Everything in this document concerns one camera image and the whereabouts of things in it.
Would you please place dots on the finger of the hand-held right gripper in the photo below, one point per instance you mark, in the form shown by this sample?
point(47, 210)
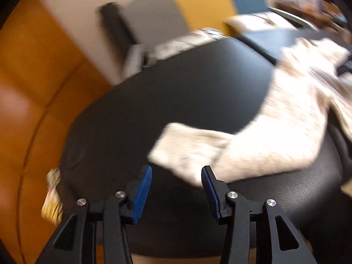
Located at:
point(346, 66)

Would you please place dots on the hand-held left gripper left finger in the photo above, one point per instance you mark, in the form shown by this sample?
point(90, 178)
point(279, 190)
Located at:
point(141, 195)

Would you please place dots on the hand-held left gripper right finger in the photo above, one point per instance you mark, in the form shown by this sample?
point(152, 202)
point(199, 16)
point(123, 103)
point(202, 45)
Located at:
point(210, 192)

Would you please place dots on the dark chair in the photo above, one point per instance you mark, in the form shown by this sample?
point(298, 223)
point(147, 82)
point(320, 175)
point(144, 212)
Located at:
point(117, 27)

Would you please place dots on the yellow crumpled wrapper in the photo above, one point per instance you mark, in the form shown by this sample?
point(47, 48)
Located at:
point(52, 198)

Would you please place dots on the white printed cushion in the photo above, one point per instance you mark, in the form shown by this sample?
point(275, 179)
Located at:
point(255, 20)

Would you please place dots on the cream knit sweater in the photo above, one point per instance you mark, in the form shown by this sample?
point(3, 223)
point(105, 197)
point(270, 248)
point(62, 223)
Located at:
point(275, 129)

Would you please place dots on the grey patterned cushion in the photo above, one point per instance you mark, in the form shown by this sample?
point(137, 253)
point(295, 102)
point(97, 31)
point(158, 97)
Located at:
point(181, 44)

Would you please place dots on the grey curved metal rail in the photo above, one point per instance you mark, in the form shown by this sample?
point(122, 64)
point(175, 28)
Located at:
point(297, 19)

